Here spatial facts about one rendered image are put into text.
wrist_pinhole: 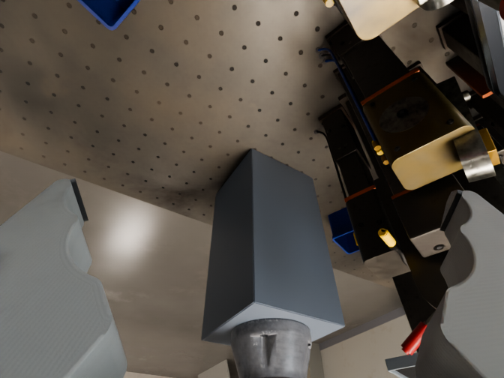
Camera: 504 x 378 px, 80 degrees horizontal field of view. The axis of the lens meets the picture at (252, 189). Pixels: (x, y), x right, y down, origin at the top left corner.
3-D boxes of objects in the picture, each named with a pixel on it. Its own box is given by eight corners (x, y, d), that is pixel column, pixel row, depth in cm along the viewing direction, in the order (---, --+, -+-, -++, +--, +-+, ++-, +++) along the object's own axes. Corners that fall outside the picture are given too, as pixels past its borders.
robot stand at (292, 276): (271, 217, 96) (282, 355, 68) (215, 194, 88) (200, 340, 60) (313, 178, 84) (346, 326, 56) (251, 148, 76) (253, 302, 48)
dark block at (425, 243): (374, 68, 62) (490, 237, 33) (343, 88, 65) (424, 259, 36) (364, 48, 59) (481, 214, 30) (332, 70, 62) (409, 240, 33)
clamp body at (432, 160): (377, 34, 58) (485, 160, 32) (326, 70, 63) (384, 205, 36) (362, 4, 54) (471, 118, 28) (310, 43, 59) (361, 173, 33)
